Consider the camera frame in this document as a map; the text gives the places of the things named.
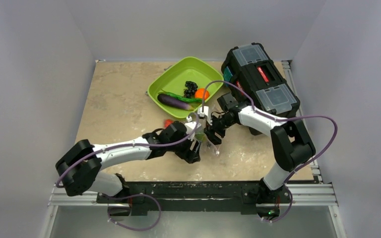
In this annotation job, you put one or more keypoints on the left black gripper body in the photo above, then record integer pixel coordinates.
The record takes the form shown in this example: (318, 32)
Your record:
(184, 151)

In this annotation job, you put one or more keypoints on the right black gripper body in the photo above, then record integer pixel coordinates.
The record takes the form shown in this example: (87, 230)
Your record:
(217, 124)

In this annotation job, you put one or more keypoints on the clear zip top bag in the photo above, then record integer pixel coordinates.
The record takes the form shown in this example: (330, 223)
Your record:
(206, 144)

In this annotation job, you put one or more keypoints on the green fake bean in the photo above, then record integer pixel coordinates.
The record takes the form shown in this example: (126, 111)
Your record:
(182, 98)

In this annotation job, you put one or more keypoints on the orange fake fruit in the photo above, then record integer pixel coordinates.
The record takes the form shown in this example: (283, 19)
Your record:
(202, 94)

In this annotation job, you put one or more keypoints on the dark fake grape bunch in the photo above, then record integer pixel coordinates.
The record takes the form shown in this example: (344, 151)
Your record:
(190, 89)

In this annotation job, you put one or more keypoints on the purple fake eggplant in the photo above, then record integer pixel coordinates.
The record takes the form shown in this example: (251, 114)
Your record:
(174, 102)

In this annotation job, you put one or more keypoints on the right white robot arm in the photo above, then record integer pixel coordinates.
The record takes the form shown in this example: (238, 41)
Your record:
(291, 143)

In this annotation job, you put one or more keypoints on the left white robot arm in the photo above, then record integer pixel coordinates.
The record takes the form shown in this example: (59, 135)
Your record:
(81, 168)

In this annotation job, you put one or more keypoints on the red fake tomato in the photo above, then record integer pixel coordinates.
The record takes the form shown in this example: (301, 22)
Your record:
(167, 122)

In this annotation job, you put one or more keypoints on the green plastic tray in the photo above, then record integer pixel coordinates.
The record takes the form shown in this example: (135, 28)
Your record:
(177, 80)

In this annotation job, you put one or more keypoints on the black Delixi toolbox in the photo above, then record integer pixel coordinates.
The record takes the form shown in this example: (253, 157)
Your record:
(251, 69)

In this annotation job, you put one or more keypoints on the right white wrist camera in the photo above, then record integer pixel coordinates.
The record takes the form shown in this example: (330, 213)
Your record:
(204, 113)

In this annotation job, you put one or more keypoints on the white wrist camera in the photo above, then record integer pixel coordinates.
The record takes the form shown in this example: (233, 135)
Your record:
(204, 113)
(193, 125)

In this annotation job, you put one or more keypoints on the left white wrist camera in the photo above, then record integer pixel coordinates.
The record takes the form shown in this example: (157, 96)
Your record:
(193, 125)

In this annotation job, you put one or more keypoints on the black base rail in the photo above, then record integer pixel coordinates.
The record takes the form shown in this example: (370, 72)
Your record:
(244, 197)

